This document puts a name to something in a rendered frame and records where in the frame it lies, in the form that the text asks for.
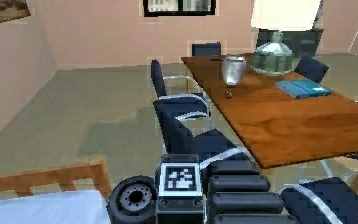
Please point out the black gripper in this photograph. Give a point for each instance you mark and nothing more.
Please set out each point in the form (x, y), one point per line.
(133, 200)

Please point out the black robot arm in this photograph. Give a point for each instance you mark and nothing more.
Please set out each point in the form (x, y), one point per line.
(240, 193)

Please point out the wooden bed with white sheet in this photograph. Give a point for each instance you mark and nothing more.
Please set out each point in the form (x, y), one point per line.
(47, 196)

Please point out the dark blue chair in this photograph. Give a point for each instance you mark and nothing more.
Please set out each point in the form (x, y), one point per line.
(163, 83)
(187, 133)
(333, 203)
(206, 49)
(311, 68)

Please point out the silver glass cup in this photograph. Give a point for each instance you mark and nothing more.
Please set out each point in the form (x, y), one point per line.
(233, 70)

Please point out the brown wooden dining table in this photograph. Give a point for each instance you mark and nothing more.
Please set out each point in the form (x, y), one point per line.
(287, 116)

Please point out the black framed window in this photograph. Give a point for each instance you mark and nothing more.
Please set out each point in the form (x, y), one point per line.
(179, 7)

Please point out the green glass lamp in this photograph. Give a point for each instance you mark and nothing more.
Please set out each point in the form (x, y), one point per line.
(272, 58)

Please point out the blue book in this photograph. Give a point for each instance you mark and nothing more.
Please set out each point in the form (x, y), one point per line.
(302, 88)

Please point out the brown framed picture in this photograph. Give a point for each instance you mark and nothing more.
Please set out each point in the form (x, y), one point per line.
(9, 9)

